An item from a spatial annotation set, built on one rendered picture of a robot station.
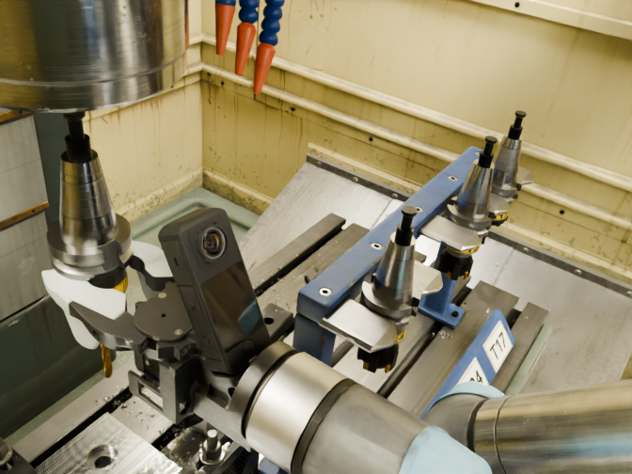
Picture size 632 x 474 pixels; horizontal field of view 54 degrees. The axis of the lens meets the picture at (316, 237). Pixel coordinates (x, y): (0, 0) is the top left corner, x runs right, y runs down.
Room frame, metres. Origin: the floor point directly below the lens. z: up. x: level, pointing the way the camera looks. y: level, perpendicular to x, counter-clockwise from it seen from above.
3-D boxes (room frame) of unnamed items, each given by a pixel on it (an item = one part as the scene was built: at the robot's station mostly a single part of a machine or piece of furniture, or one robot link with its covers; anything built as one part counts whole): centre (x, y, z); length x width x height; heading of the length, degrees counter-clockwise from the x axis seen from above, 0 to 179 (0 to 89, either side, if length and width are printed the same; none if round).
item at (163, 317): (0.32, 0.07, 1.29); 0.12 x 0.08 x 0.09; 59
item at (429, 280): (0.56, -0.11, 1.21); 0.07 x 0.05 x 0.01; 60
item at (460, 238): (0.65, -0.17, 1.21); 0.07 x 0.05 x 0.01; 60
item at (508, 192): (0.80, -0.25, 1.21); 0.06 x 0.06 x 0.03
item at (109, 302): (0.35, 0.17, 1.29); 0.09 x 0.03 x 0.06; 73
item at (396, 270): (0.51, -0.09, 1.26); 0.04 x 0.04 x 0.07
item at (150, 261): (0.41, 0.14, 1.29); 0.09 x 0.03 x 0.06; 46
